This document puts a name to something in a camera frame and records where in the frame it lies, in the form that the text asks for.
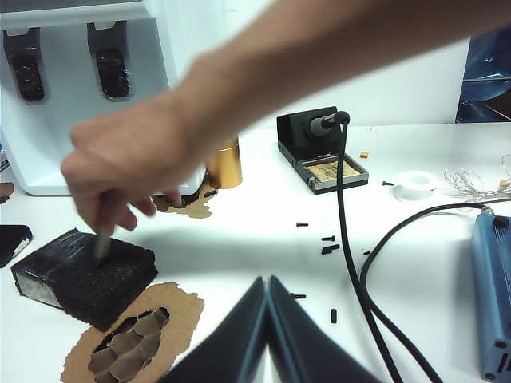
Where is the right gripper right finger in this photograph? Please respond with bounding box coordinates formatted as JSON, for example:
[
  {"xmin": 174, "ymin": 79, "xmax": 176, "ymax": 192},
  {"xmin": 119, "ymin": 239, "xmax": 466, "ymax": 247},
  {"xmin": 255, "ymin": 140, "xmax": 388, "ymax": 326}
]
[{"xmin": 267, "ymin": 274, "xmax": 380, "ymax": 383}]

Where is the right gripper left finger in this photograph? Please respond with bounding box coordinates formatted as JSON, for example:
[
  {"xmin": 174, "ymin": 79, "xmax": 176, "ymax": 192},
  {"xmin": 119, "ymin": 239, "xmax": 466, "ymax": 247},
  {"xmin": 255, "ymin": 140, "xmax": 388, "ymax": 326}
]
[{"xmin": 159, "ymin": 276, "xmax": 267, "ymax": 383}]

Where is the black sponge block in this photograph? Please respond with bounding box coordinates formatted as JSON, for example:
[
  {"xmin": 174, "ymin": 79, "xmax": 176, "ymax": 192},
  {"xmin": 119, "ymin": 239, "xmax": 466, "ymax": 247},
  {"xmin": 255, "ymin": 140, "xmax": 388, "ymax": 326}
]
[{"xmin": 10, "ymin": 228, "xmax": 159, "ymax": 332}]

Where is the silver USB flash drive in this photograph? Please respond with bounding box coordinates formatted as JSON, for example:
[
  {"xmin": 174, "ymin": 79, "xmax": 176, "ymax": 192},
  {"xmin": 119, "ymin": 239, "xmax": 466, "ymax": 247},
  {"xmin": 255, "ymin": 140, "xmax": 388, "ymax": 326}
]
[{"xmin": 94, "ymin": 227, "xmax": 113, "ymax": 261}]

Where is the bare human forearm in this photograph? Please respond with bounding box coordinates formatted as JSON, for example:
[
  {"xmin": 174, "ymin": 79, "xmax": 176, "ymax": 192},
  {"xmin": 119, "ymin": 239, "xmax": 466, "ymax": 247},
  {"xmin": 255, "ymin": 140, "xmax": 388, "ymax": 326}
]
[{"xmin": 175, "ymin": 0, "xmax": 511, "ymax": 139}]

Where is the blue soldering station box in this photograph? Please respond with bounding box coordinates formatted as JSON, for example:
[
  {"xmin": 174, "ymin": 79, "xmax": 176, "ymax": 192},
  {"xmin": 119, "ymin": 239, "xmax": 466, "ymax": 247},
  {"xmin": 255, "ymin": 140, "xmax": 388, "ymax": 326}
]
[{"xmin": 470, "ymin": 213, "xmax": 511, "ymax": 382}]

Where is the black USB hub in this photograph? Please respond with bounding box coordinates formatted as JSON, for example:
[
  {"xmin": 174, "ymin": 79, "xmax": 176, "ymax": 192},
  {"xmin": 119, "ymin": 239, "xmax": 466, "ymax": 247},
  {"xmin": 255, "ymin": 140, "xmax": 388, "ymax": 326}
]
[{"xmin": 0, "ymin": 224, "xmax": 34, "ymax": 269}]

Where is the bare human hand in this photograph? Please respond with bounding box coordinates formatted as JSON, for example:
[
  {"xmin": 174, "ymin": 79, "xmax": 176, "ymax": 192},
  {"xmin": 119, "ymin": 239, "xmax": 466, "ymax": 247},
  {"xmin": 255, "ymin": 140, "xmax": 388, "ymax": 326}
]
[{"xmin": 61, "ymin": 89, "xmax": 208, "ymax": 236}]

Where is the gold metal canister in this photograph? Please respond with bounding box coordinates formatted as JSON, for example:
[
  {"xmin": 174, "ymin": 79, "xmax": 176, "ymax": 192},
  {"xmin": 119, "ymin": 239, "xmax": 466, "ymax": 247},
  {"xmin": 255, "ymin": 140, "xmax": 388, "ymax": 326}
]
[{"xmin": 207, "ymin": 135, "xmax": 244, "ymax": 190}]

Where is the small white tape spool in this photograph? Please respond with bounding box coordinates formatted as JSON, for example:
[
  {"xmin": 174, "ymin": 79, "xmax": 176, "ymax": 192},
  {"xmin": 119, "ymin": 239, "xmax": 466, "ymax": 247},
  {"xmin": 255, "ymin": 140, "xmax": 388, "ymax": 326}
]
[{"xmin": 393, "ymin": 170, "xmax": 438, "ymax": 203}]

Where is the black soldering iron stand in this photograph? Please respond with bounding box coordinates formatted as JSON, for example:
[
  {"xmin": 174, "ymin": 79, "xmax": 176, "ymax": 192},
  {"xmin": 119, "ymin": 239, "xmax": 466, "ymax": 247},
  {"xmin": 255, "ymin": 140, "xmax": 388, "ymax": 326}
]
[{"xmin": 276, "ymin": 106, "xmax": 369, "ymax": 195}]

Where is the black soldering iron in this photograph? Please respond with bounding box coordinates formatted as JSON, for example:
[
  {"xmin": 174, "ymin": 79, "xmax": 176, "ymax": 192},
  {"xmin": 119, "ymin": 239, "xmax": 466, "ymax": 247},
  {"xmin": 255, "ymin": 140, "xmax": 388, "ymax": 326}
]
[{"xmin": 307, "ymin": 110, "xmax": 351, "ymax": 139}]

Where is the white AUX water dispenser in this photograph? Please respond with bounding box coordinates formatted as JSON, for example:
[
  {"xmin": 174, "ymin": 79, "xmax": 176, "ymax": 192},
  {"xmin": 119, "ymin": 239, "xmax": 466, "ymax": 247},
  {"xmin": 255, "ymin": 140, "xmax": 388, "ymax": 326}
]
[{"xmin": 0, "ymin": 0, "xmax": 208, "ymax": 196}]

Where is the grey black tap lever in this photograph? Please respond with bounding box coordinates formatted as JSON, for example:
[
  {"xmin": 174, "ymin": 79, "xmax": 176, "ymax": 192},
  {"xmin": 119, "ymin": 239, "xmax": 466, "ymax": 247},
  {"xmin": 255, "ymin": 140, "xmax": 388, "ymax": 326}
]
[
  {"xmin": 86, "ymin": 20, "xmax": 133, "ymax": 101},
  {"xmin": 2, "ymin": 26, "xmax": 46, "ymax": 104}
]

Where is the blue water jug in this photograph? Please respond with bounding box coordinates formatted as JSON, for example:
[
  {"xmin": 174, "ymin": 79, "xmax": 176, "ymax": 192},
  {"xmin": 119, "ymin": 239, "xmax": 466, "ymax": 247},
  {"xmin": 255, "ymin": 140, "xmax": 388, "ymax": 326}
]
[{"xmin": 454, "ymin": 30, "xmax": 511, "ymax": 124}]

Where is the black soldering iron cable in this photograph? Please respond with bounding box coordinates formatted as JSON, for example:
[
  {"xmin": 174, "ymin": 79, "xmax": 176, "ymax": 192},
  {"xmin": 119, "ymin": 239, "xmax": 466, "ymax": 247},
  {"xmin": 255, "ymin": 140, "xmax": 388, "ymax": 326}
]
[{"xmin": 336, "ymin": 119, "xmax": 490, "ymax": 383}]

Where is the tangled silver wire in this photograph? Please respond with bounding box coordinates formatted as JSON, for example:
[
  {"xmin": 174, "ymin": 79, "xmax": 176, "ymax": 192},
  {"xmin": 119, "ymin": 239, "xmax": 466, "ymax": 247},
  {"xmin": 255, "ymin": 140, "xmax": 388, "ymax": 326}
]
[{"xmin": 442, "ymin": 153, "xmax": 511, "ymax": 204}]

